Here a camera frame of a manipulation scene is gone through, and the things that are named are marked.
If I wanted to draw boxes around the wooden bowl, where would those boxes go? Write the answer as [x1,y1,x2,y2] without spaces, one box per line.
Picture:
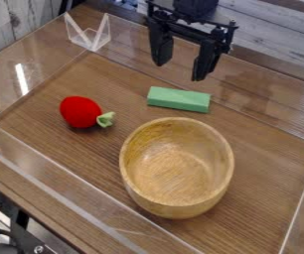
[119,117,234,219]

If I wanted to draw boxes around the clear acrylic tray walls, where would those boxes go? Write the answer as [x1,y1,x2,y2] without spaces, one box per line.
[0,7,304,254]

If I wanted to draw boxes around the black table clamp bracket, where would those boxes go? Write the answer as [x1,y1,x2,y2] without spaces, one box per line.
[10,209,58,254]

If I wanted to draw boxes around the red felt strawberry toy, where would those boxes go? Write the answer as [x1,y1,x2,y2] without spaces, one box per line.
[60,96,115,128]

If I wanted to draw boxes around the green rectangular block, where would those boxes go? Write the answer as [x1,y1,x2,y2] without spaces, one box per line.
[147,86,211,113]

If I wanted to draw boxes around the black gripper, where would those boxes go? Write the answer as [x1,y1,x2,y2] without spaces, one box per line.
[146,0,238,81]

